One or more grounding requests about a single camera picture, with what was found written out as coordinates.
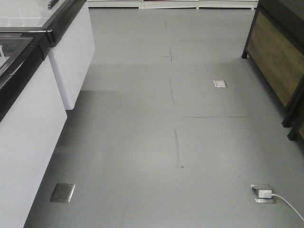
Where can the near white chest freezer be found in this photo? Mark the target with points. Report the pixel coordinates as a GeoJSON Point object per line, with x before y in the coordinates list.
{"type": "Point", "coordinates": [32, 116]}

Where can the white power adapter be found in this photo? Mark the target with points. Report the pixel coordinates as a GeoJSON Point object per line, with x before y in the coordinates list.
{"type": "Point", "coordinates": [264, 193]}

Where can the black wooden produce stand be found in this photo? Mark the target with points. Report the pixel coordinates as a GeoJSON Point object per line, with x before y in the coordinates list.
{"type": "Point", "coordinates": [275, 44]}

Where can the far steel floor socket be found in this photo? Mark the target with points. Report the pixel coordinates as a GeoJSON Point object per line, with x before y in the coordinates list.
{"type": "Point", "coordinates": [220, 83]}

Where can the far white chest freezer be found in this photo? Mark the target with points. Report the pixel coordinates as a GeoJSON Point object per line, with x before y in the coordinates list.
{"type": "Point", "coordinates": [67, 27]}

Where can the open steel floor socket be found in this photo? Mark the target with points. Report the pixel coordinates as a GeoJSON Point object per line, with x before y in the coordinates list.
{"type": "Point", "coordinates": [257, 200]}

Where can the closed steel floor socket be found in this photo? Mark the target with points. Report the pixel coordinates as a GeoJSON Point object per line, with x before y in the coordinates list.
{"type": "Point", "coordinates": [63, 193]}

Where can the white chest freezer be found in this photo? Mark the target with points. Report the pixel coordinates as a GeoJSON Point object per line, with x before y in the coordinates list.
{"type": "Point", "coordinates": [67, 27]}
{"type": "Point", "coordinates": [32, 116]}

